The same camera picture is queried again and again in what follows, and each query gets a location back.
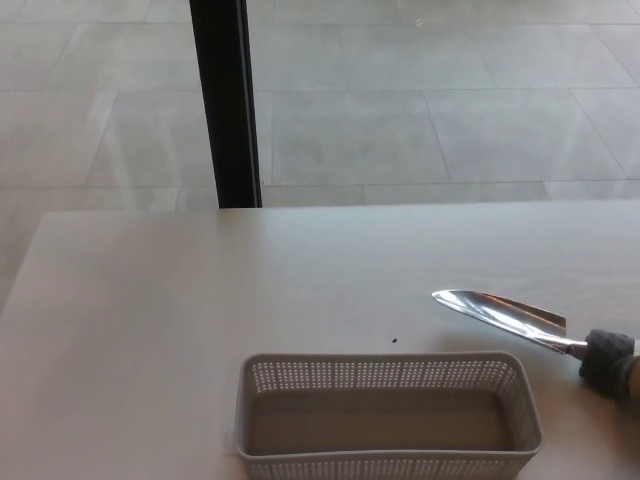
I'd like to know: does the black vertical frame post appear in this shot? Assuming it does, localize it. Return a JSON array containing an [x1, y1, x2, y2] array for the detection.
[[188, 0, 264, 209]]

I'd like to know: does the grey perforated plastic basket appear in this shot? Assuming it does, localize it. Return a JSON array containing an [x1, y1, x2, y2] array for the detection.
[[235, 351, 544, 480]]

